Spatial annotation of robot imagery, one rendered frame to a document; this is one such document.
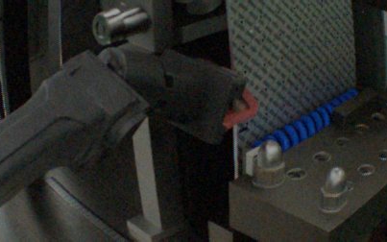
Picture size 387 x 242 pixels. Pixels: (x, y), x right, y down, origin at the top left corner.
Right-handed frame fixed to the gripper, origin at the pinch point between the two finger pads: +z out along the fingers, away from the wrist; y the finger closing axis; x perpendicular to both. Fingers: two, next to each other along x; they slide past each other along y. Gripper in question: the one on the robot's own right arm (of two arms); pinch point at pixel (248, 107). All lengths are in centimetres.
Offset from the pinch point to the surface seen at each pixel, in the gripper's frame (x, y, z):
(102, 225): -21.3, -14.3, -1.9
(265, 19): 9.9, 0.3, -1.9
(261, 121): -1.2, 0.3, 2.5
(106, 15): 5.0, -9.0, -15.5
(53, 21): 0.3, -41.4, -2.0
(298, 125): -0.3, 2.5, 6.5
